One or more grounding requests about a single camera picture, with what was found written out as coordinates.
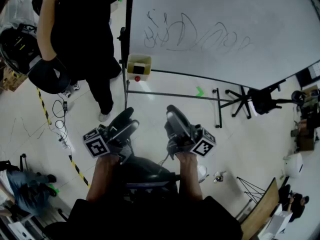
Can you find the person's right forearm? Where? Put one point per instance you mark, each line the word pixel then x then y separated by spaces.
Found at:
pixel 188 179

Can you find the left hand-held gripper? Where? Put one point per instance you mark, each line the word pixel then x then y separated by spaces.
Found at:
pixel 97 144

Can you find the person's black shirt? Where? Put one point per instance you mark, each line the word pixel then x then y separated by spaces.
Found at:
pixel 150 221

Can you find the black office chair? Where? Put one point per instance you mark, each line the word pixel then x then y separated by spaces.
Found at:
pixel 262 100

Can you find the yellow whiteboard eraser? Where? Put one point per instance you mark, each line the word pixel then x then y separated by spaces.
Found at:
pixel 148 69

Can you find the small clear bottle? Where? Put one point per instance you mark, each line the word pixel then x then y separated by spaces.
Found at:
pixel 218 177

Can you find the white power strip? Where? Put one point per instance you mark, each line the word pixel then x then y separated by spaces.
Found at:
pixel 64 142

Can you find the red round magnet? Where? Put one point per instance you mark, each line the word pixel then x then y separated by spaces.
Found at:
pixel 137 78

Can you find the person's black trousers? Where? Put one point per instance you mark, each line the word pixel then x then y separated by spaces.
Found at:
pixel 145 171

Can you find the brown patterned carton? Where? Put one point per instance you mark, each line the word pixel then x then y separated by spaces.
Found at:
pixel 12 80

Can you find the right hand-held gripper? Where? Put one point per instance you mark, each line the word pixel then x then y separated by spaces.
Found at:
pixel 202 144

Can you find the white carton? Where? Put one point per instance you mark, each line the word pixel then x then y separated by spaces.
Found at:
pixel 277 221

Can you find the black whiteboard eraser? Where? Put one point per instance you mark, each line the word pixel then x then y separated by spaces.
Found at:
pixel 138 69

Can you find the wooden desk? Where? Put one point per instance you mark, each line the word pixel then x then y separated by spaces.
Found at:
pixel 262 209

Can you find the white round appliance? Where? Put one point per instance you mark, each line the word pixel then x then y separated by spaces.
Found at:
pixel 295 165

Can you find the person's left forearm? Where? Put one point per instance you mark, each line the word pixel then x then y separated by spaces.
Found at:
pixel 102 179

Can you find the white whiteboard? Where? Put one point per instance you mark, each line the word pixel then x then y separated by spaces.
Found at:
pixel 225 9

